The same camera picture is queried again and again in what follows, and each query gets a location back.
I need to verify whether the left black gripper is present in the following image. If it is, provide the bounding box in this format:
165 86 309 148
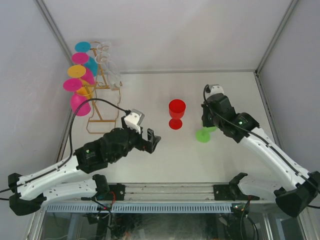
110 116 160 163

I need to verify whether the red plastic wine glass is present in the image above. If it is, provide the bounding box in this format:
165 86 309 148
168 99 186 130

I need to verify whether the green plastic wine glass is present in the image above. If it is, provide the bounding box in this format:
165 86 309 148
195 122 218 143

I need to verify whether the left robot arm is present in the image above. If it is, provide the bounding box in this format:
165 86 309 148
8 122 161 216

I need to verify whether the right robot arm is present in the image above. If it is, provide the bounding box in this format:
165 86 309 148
201 92 320 218

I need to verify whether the front clear wine glass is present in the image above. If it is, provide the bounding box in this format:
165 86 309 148
95 52 122 90

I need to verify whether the clear wine glass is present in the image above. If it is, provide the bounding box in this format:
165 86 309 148
95 42 112 64
95 52 122 90

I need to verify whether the front magenta wine glass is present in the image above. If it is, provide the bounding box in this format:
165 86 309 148
63 78 91 117

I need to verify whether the magenta wine glass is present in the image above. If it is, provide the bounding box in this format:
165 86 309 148
71 52 95 85
63 78 91 117

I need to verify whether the orange plastic wine glass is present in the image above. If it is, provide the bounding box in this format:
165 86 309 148
63 65 95 98

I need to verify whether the rear clear wine glass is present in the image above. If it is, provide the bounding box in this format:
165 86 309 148
95 42 112 64

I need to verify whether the rear magenta wine glass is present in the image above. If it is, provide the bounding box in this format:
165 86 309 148
71 52 95 85

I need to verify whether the cyan plastic wine glass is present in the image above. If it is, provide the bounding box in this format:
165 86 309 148
74 41 98 77

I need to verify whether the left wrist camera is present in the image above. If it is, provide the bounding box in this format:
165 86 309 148
124 109 145 134

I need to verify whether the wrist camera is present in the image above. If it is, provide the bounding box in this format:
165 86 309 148
209 84 224 96
124 109 145 134

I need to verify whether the aluminium mounting rail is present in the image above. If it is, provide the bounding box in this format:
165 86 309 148
116 179 280 203

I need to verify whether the gold wire glass rack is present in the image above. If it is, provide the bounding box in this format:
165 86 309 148
86 41 123 134

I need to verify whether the left black base bracket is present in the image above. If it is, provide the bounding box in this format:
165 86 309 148
96 183 126 201

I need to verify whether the black base bracket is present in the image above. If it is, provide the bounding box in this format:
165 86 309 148
96 183 126 201
213 184 236 201

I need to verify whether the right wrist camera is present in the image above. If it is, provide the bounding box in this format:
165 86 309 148
209 84 224 96

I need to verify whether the blue slotted cable duct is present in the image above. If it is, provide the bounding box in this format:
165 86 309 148
45 202 232 214

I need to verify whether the right black base bracket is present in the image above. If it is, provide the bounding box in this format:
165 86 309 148
213 184 236 201

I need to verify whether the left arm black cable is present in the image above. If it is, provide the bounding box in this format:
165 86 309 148
0 98 131 201

